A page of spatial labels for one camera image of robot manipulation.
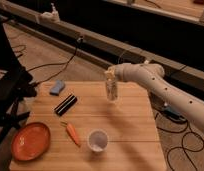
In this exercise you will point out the long metal rail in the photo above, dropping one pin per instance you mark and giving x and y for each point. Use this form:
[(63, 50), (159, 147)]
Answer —
[(110, 28)]

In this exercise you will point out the white object on rail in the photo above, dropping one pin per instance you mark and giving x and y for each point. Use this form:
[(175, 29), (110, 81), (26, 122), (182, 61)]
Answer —
[(53, 15)]

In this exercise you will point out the orange plate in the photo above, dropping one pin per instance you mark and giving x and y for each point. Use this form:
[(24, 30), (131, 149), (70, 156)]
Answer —
[(31, 141)]

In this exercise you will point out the white plastic cup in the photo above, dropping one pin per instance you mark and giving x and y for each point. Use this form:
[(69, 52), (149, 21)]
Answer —
[(97, 141)]

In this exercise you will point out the black rectangular box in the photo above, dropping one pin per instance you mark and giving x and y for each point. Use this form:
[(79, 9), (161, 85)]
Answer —
[(65, 105)]

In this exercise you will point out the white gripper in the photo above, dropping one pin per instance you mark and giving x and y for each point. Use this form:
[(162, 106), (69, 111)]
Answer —
[(110, 73)]

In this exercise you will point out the orange toy carrot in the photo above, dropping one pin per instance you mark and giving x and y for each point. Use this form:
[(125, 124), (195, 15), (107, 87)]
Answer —
[(72, 133)]

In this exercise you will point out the blue sponge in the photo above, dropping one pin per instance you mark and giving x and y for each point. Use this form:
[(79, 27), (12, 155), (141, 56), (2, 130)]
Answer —
[(57, 88)]

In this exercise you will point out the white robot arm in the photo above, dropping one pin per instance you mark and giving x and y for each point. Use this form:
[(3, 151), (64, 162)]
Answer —
[(150, 77)]

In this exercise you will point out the clear plastic bottle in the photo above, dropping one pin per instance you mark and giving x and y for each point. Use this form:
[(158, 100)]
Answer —
[(111, 89)]

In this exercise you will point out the black tripod stand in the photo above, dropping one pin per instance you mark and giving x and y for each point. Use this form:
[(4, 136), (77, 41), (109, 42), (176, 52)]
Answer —
[(14, 86)]

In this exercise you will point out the blue device on floor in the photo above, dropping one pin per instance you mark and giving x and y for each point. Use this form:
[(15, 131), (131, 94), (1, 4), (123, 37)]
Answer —
[(169, 112)]

